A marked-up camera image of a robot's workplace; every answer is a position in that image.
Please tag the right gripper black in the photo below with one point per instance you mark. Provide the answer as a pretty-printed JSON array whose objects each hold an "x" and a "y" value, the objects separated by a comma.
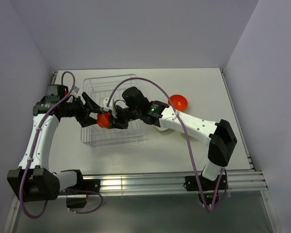
[{"x": 118, "y": 123}]

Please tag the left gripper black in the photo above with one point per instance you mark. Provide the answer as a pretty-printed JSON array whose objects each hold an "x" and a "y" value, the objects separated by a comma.
[{"x": 84, "y": 119}]

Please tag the orange bowl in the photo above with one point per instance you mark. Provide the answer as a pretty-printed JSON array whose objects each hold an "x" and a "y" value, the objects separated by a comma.
[
  {"x": 179, "y": 102},
  {"x": 103, "y": 120}
]

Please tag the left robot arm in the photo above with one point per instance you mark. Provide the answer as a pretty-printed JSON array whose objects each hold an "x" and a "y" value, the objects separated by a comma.
[{"x": 32, "y": 180}]

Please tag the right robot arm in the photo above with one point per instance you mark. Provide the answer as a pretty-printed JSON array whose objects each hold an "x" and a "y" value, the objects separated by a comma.
[{"x": 218, "y": 136}]

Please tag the white square bowl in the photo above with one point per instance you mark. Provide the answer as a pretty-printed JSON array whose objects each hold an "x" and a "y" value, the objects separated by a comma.
[{"x": 163, "y": 130}]

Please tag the green bowl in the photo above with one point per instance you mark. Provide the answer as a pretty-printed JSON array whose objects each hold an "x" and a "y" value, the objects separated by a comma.
[{"x": 184, "y": 135}]

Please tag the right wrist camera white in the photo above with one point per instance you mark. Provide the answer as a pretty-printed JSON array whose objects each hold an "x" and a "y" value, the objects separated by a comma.
[{"x": 107, "y": 105}]

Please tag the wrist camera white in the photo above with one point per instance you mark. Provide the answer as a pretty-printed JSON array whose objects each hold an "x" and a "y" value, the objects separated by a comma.
[
  {"x": 75, "y": 91},
  {"x": 107, "y": 105}
]

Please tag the wire dish rack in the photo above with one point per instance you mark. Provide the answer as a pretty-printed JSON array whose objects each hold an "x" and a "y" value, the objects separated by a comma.
[{"x": 107, "y": 131}]

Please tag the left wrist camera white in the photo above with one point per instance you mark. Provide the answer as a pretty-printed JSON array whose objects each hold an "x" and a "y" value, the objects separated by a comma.
[{"x": 75, "y": 91}]

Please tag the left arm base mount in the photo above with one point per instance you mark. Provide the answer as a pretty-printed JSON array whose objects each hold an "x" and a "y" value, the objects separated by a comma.
[{"x": 89, "y": 186}]

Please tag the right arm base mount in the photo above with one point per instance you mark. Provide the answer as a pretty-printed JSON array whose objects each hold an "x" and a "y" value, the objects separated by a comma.
[{"x": 207, "y": 185}]

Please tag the black box under rail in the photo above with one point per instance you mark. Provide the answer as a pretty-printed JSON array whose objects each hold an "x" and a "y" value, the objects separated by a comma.
[{"x": 76, "y": 203}]

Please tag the aluminium rail front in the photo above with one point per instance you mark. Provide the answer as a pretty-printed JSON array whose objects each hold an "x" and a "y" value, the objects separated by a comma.
[{"x": 172, "y": 183}]

